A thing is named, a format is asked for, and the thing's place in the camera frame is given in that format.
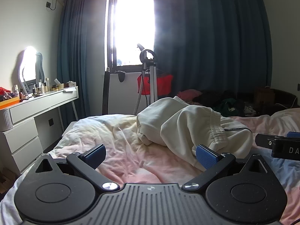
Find brown bag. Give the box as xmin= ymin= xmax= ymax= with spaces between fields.
xmin=254 ymin=87 xmax=275 ymax=106

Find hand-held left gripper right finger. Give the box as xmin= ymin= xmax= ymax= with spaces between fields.
xmin=182 ymin=144 xmax=276 ymax=191

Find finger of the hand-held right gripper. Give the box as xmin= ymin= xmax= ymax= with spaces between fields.
xmin=255 ymin=132 xmax=300 ymax=149

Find black upright frame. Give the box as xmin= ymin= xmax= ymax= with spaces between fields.
xmin=102 ymin=67 xmax=111 ymax=116

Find dark framed window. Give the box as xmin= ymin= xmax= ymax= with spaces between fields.
xmin=106 ymin=0 xmax=156 ymax=72

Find narrow blue curtain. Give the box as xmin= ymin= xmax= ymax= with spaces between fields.
xmin=57 ymin=0 xmax=113 ymax=122

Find cream white sweatpants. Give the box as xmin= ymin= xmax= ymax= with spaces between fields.
xmin=136 ymin=97 xmax=254 ymax=172

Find green garment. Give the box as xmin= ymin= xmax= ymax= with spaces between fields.
xmin=218 ymin=98 xmax=238 ymax=113

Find lit vanity mirror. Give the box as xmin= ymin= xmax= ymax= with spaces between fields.
xmin=19 ymin=46 xmax=45 ymax=94

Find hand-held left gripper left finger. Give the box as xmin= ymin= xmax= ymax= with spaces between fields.
xmin=35 ymin=144 xmax=120 ymax=191

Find dark sofa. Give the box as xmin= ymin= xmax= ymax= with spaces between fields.
xmin=176 ymin=88 xmax=299 ymax=117

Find pastel pink bed blanket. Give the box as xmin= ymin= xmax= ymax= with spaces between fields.
xmin=0 ymin=108 xmax=300 ymax=225

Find garment steamer stand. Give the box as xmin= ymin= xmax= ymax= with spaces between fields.
xmin=133 ymin=43 xmax=160 ymax=116

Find red bag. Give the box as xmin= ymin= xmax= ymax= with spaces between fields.
xmin=137 ymin=73 xmax=174 ymax=96

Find wide blue curtain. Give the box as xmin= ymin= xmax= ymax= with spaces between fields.
xmin=152 ymin=0 xmax=272 ymax=100

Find group of cosmetic bottles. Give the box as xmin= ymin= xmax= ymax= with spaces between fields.
xmin=13 ymin=77 xmax=65 ymax=99

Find orange tray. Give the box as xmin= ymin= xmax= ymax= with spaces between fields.
xmin=0 ymin=96 xmax=20 ymax=110

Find white vanity desk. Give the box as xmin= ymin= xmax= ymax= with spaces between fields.
xmin=0 ymin=86 xmax=79 ymax=132

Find black hanging cap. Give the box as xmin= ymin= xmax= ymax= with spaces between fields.
xmin=114 ymin=70 xmax=126 ymax=83

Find pink cloth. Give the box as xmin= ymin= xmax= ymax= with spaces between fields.
xmin=177 ymin=89 xmax=202 ymax=102

